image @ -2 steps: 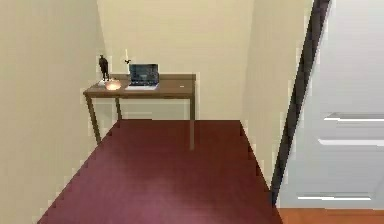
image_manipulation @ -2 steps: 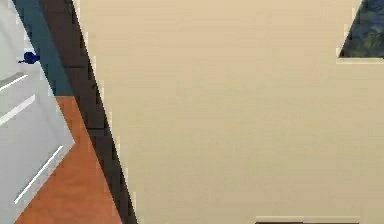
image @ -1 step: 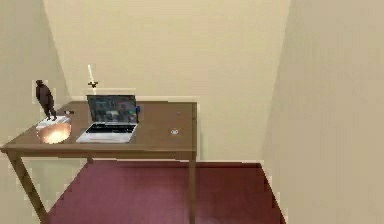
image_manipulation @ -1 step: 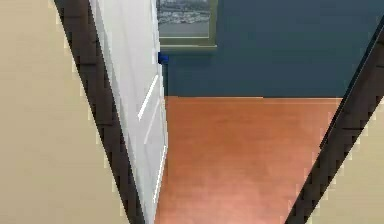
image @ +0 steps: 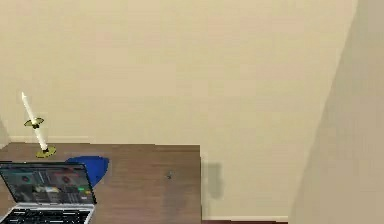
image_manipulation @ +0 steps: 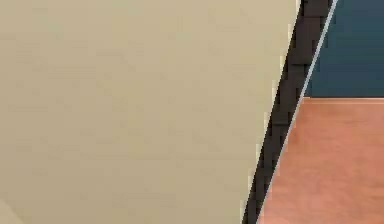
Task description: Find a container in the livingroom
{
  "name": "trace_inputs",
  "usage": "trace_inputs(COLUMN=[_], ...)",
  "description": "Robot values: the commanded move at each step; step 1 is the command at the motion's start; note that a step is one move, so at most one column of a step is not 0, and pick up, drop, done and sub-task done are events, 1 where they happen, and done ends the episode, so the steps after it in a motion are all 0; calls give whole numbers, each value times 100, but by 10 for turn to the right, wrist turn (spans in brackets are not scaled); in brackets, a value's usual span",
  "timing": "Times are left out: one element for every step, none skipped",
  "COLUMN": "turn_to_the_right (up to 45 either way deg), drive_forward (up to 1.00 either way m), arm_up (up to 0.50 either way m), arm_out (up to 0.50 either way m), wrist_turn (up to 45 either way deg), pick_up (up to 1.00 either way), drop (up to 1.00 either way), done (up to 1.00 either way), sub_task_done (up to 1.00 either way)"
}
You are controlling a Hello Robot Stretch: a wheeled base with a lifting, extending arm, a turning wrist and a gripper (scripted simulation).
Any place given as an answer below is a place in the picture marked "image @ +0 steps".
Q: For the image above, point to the brown wooden table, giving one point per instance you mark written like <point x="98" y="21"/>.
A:
<point x="146" y="186"/>

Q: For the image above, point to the white candle with brass holder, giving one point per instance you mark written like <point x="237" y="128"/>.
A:
<point x="36" y="128"/>

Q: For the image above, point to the silver open laptop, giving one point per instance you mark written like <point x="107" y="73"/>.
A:
<point x="46" y="190"/>

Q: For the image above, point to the blue bowl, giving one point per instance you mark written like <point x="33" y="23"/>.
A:
<point x="96" y="166"/>

